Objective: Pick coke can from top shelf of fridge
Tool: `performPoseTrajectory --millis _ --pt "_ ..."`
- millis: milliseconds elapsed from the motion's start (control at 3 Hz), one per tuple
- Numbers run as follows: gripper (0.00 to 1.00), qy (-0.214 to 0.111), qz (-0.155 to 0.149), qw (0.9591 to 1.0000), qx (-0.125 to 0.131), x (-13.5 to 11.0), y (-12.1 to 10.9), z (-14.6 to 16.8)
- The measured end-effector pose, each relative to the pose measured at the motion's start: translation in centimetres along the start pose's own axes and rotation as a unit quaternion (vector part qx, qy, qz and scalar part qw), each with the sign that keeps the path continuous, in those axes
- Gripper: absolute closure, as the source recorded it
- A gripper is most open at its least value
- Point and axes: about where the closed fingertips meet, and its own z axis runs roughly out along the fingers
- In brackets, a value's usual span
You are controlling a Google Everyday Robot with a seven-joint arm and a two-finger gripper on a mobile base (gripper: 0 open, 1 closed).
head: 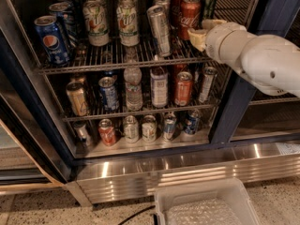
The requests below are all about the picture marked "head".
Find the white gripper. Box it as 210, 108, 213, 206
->
187, 19, 255, 65

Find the red coke can top shelf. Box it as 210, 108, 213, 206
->
178, 0, 201, 40

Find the silver slim can front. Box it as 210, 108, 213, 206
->
147, 5, 172, 57

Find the silver slim can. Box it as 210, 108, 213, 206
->
154, 0, 171, 15
147, 5, 172, 57

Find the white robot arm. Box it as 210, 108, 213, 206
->
187, 20, 300, 97

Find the green can top shelf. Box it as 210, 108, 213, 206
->
202, 0, 217, 20

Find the silver slim can middle shelf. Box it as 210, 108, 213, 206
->
199, 67, 218, 103

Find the silver slim can behind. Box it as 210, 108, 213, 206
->
154, 0, 171, 15

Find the red can middle shelf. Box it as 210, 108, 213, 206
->
174, 71, 193, 106

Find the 7up can right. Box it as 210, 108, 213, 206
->
116, 1, 140, 47

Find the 7up can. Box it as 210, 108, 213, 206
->
82, 1, 110, 47
116, 1, 140, 47

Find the blue pepsi can bottom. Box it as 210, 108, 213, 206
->
184, 109, 201, 135

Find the blue pepsi can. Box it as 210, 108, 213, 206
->
34, 15, 70, 67
184, 109, 201, 135

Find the blue silver can bottom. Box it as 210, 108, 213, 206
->
163, 112, 177, 141

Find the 7up can left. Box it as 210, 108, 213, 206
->
82, 1, 110, 47

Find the blue can middle shelf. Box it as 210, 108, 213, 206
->
98, 77, 119, 112

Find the white green can bottom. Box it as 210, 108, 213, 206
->
142, 115, 157, 143

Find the white can bottom shelf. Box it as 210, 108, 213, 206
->
123, 115, 139, 143

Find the red can bottom shelf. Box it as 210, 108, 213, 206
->
98, 119, 116, 146

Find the gold can middle shelf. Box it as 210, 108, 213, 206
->
66, 82, 89, 116

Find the blue can second row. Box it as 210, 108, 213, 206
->
49, 2, 78, 48

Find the silver can bottom left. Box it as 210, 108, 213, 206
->
73, 121, 93, 146

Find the open fridge door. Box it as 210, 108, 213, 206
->
0, 34, 71, 192

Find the clear water bottle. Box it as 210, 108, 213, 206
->
124, 47, 143, 111

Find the white plastic bin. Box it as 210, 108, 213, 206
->
155, 178, 261, 225

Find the top wire shelf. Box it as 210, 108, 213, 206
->
39, 0, 250, 75

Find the wire shelf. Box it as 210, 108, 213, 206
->
63, 61, 231, 122
39, 0, 250, 75

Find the middle wire shelf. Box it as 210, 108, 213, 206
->
63, 61, 231, 122

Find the black cable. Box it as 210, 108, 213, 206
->
116, 204, 157, 225

